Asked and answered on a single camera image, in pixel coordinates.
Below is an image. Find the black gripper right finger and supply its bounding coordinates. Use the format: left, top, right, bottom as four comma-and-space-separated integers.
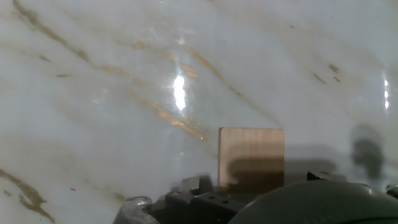
307, 170, 348, 185

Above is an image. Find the light wooden cube block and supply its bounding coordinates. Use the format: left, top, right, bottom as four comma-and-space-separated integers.
217, 126, 285, 195

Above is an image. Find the marble pattern table sheet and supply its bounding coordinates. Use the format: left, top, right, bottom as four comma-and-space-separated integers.
0, 0, 398, 224

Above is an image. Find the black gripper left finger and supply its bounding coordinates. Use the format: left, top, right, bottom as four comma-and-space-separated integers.
149, 175, 249, 224

